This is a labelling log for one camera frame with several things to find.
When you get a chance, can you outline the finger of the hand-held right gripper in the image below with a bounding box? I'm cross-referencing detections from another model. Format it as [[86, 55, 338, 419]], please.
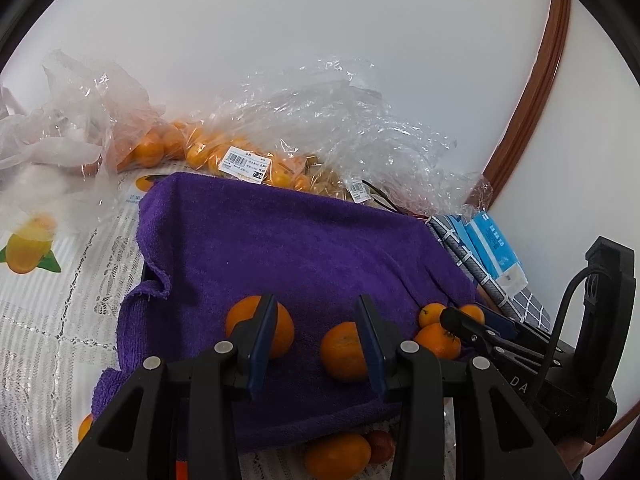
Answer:
[[481, 306, 538, 343], [439, 306, 548, 368]]

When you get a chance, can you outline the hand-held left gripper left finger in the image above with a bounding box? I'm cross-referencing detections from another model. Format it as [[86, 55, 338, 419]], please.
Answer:
[[57, 292, 280, 480]]

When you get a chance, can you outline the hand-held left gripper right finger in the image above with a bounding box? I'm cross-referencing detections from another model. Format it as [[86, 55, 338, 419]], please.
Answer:
[[354, 294, 574, 480]]

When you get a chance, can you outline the orange mandarin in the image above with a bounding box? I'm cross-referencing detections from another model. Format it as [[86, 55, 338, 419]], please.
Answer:
[[412, 322, 462, 360], [303, 432, 373, 480], [319, 320, 374, 384], [224, 295, 296, 360], [458, 304, 486, 326], [418, 302, 450, 330]]

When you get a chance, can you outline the purple towel covered tray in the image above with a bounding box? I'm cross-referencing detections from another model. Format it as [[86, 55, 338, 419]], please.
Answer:
[[91, 171, 488, 453]]

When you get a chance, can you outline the grey checked cloth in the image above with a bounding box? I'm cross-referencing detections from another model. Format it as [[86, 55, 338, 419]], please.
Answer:
[[426, 215, 554, 335]]

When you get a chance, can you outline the blue tissue packet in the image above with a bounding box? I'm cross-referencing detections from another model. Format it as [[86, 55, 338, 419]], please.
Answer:
[[461, 211, 529, 294]]

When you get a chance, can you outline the small red fruit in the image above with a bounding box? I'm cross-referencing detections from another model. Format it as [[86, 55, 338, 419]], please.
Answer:
[[367, 430, 396, 464]]

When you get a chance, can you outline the clear bag of oranges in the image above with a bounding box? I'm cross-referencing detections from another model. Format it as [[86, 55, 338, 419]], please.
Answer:
[[114, 115, 321, 195]]

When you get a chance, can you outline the crinkled clear plastic bag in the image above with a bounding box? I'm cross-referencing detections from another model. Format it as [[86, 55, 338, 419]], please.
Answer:
[[215, 57, 495, 217]]

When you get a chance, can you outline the black wire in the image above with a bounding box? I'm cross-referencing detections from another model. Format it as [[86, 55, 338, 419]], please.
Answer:
[[361, 179, 418, 217]]

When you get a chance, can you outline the brown wooden door frame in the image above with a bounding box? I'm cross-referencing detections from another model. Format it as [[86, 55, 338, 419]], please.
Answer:
[[481, 0, 574, 212]]

